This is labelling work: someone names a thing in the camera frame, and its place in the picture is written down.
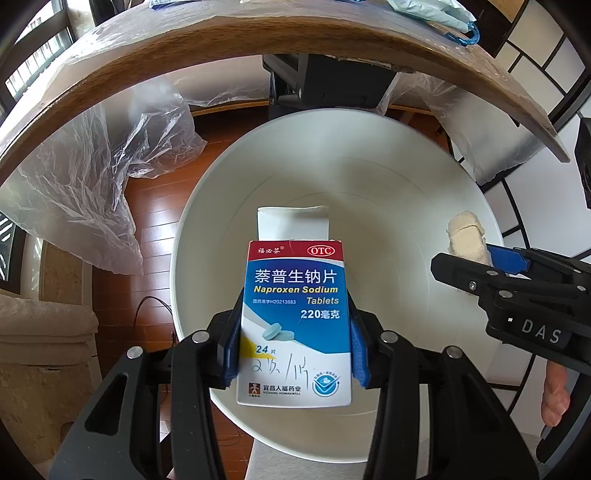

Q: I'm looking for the person's right hand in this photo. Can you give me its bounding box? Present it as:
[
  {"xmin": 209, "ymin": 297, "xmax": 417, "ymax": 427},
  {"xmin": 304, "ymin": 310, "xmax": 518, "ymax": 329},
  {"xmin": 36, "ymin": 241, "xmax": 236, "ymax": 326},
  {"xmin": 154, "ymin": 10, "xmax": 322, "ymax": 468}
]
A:
[{"xmin": 542, "ymin": 362, "xmax": 572, "ymax": 425}]

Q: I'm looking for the blue cord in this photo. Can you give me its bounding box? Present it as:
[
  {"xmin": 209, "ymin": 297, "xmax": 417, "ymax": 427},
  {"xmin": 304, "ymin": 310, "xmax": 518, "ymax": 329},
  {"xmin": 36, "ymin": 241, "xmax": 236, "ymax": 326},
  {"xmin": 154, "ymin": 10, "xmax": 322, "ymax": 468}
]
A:
[{"xmin": 444, "ymin": 24, "xmax": 482, "ymax": 48}]

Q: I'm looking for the white round trash bin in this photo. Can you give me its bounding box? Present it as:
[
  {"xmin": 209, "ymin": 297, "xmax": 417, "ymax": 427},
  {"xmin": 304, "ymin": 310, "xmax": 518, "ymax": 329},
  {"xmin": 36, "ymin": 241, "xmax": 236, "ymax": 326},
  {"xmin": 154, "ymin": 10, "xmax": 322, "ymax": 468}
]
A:
[{"xmin": 170, "ymin": 109, "xmax": 504, "ymax": 464}]

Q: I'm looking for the white panel black frame screen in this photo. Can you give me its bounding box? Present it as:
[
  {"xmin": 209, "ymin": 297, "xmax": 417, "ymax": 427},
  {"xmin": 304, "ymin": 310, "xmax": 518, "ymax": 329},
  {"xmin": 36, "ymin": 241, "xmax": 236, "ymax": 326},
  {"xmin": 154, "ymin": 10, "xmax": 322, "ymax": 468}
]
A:
[{"xmin": 492, "ymin": 0, "xmax": 591, "ymax": 416}]

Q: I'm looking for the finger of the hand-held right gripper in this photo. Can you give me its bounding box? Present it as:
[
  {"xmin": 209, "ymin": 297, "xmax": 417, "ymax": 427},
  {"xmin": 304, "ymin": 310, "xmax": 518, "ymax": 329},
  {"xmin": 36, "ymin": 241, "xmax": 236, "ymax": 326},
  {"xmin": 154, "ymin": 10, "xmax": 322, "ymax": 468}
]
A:
[
  {"xmin": 431, "ymin": 252, "xmax": 522, "ymax": 315},
  {"xmin": 487, "ymin": 244, "xmax": 591, "ymax": 278}
]

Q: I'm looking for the beige tissue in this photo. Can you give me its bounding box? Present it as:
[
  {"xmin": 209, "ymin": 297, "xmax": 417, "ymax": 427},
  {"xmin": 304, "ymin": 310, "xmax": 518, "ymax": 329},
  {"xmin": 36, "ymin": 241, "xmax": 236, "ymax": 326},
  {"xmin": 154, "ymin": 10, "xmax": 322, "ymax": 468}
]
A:
[{"xmin": 445, "ymin": 211, "xmax": 491, "ymax": 296}]

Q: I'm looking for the round wooden table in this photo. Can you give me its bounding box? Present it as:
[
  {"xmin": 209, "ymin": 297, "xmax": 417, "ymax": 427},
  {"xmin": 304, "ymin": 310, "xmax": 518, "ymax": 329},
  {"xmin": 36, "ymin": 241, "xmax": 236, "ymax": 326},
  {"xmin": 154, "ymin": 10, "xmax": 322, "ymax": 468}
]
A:
[{"xmin": 0, "ymin": 0, "xmax": 571, "ymax": 181}]

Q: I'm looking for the beige textured seat base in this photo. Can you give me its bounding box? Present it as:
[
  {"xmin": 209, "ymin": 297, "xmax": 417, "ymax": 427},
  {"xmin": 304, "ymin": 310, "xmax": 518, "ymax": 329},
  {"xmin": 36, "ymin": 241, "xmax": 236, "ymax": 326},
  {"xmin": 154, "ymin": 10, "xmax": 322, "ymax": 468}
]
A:
[{"xmin": 0, "ymin": 292, "xmax": 100, "ymax": 467}]

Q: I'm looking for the light blue cloth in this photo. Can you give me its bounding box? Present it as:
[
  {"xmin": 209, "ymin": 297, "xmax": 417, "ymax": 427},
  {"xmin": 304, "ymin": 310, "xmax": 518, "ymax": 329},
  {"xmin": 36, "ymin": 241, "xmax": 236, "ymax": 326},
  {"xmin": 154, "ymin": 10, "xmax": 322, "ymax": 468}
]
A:
[{"xmin": 399, "ymin": 0, "xmax": 476, "ymax": 33}]

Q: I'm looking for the blue red white medicine box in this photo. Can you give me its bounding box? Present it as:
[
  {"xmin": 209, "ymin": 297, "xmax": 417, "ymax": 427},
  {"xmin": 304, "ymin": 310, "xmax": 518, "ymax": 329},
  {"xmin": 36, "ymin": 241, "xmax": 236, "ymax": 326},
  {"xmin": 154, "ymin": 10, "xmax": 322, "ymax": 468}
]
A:
[{"xmin": 236, "ymin": 205, "xmax": 354, "ymax": 408}]

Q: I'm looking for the thin black floor cable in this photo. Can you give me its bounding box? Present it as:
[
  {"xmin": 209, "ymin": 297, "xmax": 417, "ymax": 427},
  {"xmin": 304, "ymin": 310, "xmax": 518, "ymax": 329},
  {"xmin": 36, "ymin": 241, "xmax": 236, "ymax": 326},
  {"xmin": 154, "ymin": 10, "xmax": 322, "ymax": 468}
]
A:
[{"xmin": 135, "ymin": 294, "xmax": 180, "ymax": 344}]

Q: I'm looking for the black table base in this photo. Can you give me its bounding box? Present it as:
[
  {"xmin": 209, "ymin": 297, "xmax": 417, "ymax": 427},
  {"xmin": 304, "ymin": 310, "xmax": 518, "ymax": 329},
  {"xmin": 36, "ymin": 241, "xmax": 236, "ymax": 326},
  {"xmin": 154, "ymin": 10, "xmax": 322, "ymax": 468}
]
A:
[{"xmin": 262, "ymin": 52, "xmax": 400, "ymax": 119}]

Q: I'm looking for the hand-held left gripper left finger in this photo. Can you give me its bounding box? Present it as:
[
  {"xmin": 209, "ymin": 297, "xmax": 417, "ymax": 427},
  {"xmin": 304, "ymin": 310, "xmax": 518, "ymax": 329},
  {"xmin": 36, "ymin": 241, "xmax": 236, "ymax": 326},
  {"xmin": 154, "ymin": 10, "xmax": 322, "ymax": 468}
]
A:
[{"xmin": 46, "ymin": 288, "xmax": 246, "ymax": 480}]

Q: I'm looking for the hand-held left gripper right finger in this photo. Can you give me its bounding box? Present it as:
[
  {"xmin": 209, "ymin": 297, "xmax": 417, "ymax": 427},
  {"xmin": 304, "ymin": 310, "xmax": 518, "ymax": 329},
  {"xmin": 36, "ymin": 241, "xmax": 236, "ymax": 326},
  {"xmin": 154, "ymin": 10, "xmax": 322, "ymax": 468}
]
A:
[{"xmin": 344, "ymin": 291, "xmax": 541, "ymax": 480}]

